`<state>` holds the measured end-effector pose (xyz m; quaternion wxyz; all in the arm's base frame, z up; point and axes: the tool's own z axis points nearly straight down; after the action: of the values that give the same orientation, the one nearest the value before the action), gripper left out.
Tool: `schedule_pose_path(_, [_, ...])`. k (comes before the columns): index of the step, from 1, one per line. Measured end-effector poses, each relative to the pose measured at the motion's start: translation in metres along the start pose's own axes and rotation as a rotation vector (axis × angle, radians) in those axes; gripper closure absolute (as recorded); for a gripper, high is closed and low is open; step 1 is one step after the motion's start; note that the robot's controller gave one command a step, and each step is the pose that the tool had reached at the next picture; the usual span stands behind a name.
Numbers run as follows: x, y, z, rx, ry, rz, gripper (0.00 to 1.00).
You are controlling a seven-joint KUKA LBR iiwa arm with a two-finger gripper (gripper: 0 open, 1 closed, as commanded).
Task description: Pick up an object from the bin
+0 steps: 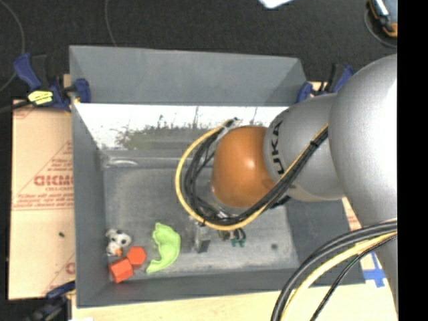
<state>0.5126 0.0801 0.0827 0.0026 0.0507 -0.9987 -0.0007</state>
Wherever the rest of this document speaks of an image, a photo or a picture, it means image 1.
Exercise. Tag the orange-red hexagonal block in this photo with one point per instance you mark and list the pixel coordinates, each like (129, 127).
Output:
(136, 257)

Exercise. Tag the white and black toy animal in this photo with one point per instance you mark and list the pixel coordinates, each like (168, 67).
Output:
(117, 240)

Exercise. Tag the orange-red cube block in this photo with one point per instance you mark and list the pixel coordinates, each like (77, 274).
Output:
(120, 270)

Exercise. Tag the grey metal bin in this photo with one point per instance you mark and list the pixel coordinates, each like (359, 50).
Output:
(174, 75)

